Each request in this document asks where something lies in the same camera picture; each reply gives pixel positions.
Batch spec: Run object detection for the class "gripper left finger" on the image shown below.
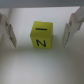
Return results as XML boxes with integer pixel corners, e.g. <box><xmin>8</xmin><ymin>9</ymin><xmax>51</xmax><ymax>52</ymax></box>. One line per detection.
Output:
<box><xmin>0</xmin><ymin>12</ymin><xmax>18</xmax><ymax>50</ymax></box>

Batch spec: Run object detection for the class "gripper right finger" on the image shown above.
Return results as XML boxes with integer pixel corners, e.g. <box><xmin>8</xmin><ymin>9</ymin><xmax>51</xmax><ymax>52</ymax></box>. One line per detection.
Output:
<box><xmin>61</xmin><ymin>11</ymin><xmax>84</xmax><ymax>48</ymax></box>

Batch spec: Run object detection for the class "yellow block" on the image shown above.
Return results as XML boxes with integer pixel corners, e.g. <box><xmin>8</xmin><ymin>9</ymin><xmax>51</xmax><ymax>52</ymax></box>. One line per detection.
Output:
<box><xmin>29</xmin><ymin>20</ymin><xmax>55</xmax><ymax>50</ymax></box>

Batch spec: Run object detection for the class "white plastic box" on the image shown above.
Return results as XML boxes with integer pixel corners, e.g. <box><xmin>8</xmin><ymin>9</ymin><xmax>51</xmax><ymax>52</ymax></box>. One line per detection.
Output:
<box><xmin>0</xmin><ymin>5</ymin><xmax>84</xmax><ymax>84</ymax></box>

